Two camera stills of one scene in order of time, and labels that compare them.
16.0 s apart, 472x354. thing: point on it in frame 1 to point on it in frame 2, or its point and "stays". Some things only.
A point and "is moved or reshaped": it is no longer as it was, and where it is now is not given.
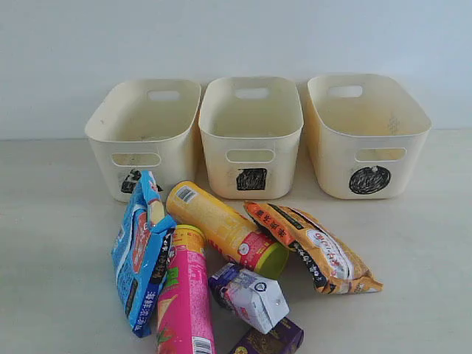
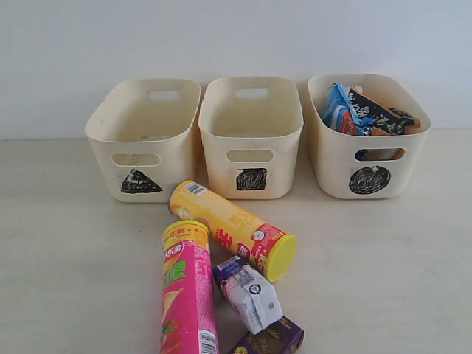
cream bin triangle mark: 144,124 stays
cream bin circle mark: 366,136 stays
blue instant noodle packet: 140,253 to 337,113
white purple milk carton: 258,300 is moved or reshaped
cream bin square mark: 252,127 stays
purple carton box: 285,338 stays
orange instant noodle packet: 333,268 to 388,121
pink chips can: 186,324 stays
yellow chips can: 228,230 is moved or reshaped
